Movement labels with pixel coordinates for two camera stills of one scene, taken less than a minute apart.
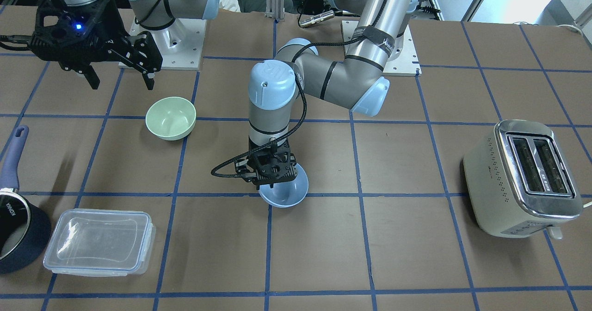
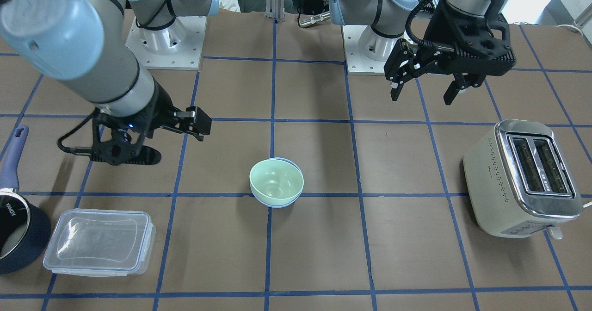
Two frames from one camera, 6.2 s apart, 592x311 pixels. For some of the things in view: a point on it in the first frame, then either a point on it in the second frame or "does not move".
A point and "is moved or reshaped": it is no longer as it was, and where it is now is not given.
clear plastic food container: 101,242 does not move
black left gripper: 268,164 → 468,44
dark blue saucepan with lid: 25,227 does not move
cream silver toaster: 519,183 does not move
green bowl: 171,118 is moved or reshaped
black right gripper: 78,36 → 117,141
